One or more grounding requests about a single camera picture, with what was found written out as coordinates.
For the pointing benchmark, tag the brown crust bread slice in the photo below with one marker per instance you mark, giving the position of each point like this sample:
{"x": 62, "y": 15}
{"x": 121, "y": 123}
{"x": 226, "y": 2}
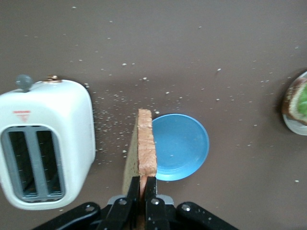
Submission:
{"x": 146, "y": 143}
{"x": 289, "y": 105}

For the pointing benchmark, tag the blue round plate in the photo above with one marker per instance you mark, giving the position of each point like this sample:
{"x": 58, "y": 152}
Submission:
{"x": 182, "y": 148}

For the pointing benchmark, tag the white two-slot toaster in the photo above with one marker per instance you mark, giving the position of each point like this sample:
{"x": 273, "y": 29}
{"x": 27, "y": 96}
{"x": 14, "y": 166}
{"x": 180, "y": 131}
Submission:
{"x": 60, "y": 119}

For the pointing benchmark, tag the brown table cloth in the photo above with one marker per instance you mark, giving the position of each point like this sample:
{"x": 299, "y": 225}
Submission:
{"x": 192, "y": 48}

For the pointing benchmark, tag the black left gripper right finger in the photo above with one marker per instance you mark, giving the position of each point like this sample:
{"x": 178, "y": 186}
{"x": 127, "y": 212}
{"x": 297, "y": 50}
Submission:
{"x": 156, "y": 213}

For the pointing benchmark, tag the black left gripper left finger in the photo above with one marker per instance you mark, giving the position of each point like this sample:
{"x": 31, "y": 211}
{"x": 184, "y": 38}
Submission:
{"x": 120, "y": 210}

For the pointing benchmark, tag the beige round plate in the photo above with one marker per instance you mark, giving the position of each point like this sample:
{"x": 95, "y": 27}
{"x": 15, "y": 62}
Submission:
{"x": 295, "y": 128}

